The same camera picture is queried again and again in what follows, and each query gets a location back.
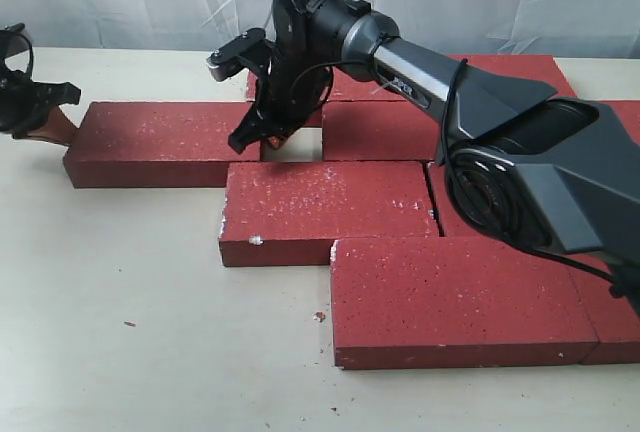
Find red brick third row right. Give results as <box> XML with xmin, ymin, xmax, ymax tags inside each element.
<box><xmin>427</xmin><ymin>162</ymin><xmax>480</xmax><ymax>237</ymax></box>

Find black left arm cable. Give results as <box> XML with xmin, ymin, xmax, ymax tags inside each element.
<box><xmin>0</xmin><ymin>22</ymin><xmax>36</xmax><ymax>83</ymax></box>

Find red brick once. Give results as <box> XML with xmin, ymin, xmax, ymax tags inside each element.
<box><xmin>322</xmin><ymin>101</ymin><xmax>438</xmax><ymax>161</ymax></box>

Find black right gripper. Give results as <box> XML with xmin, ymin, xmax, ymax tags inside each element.
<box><xmin>228</xmin><ymin>46</ymin><xmax>333</xmax><ymax>154</ymax></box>

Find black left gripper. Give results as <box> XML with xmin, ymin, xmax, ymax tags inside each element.
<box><xmin>1</xmin><ymin>72</ymin><xmax>81</xmax><ymax>147</ymax></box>

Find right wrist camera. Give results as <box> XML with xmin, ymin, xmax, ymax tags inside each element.
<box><xmin>206</xmin><ymin>28</ymin><xmax>273</xmax><ymax>82</ymax></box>

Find red brick white speckled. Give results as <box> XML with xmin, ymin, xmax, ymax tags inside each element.
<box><xmin>218</xmin><ymin>161</ymin><xmax>439</xmax><ymax>267</ymax></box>

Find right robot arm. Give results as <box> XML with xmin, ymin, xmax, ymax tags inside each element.
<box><xmin>208</xmin><ymin>0</ymin><xmax>639</xmax><ymax>305</ymax></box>

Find red brick second row right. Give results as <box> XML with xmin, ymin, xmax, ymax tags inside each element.
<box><xmin>606</xmin><ymin>100</ymin><xmax>640</xmax><ymax>144</ymax></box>

